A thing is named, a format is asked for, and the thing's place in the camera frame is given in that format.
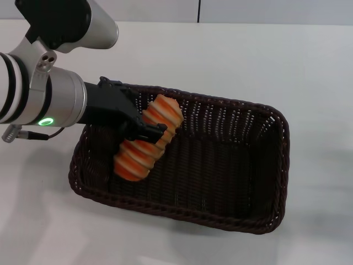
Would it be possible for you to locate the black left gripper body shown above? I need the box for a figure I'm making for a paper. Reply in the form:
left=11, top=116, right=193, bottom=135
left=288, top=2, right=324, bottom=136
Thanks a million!
left=79, top=76, right=146, bottom=140

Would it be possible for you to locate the orange striped bread roll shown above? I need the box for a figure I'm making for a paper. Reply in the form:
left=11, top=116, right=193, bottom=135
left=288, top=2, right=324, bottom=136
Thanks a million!
left=113, top=94, right=184, bottom=183

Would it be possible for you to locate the dark brown wicker basket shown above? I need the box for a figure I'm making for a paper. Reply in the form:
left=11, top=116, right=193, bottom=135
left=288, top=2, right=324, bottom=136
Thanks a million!
left=68, top=83, right=291, bottom=236

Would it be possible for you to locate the left arm connector cable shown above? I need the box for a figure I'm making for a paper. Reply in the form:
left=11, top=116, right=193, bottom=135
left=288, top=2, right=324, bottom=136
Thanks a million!
left=1, top=123, right=65, bottom=144

